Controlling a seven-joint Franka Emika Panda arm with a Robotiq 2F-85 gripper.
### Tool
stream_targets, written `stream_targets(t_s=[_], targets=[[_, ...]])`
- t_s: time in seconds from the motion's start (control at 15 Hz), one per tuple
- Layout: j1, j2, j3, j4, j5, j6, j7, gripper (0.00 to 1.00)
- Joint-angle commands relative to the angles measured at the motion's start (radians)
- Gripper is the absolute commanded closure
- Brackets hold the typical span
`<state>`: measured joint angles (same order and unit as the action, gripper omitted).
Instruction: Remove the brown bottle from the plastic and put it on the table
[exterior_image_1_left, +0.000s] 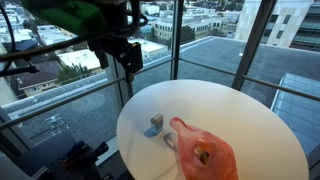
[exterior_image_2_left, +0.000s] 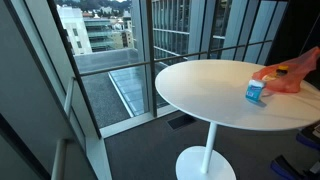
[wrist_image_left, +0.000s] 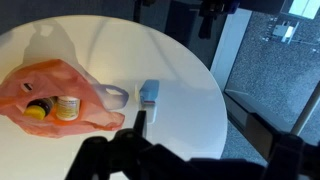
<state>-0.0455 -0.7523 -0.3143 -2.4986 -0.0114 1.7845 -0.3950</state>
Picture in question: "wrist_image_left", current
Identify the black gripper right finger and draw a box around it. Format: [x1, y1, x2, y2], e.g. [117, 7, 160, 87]
[248, 112, 320, 180]

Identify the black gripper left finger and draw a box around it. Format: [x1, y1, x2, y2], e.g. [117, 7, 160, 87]
[65, 109, 188, 180]

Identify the brown bottle yellow cap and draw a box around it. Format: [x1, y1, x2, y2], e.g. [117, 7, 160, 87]
[23, 96, 57, 120]

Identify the white labelled pill bottle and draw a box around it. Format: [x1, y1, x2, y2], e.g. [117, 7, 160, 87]
[56, 96, 80, 121]

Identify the blue and white box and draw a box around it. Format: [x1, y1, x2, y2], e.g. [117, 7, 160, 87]
[135, 79, 160, 124]

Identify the orange plastic bag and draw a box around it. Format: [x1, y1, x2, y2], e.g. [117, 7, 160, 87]
[0, 59, 128, 138]

